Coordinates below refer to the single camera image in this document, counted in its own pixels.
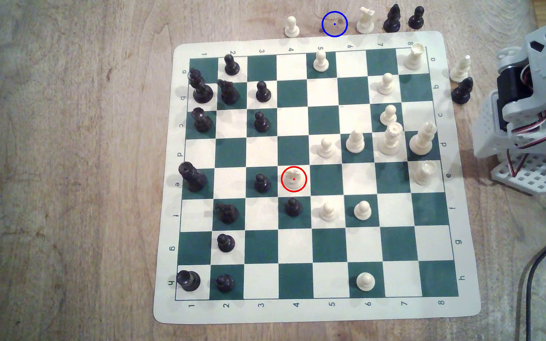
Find white knight chess piece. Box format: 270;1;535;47
285;168;304;191
356;7;377;35

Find black knight chess piece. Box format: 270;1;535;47
216;203;240;224
217;79;240;105

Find white bishop chess piece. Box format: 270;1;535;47
346;129;366;154
449;55;472;83

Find white queen chess piece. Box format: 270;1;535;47
378;122;403;156

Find black rook chess piece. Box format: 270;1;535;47
177;270;202;292

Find green white chess board mat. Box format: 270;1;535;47
153;31;482;325

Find white king chess piece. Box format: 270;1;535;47
409;121;438;156

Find white rook chess piece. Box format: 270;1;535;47
403;43;426;71
414;160;437;186

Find red black servo wires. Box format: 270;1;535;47
505;124;546;179

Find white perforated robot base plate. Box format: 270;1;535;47
491;154;546;195

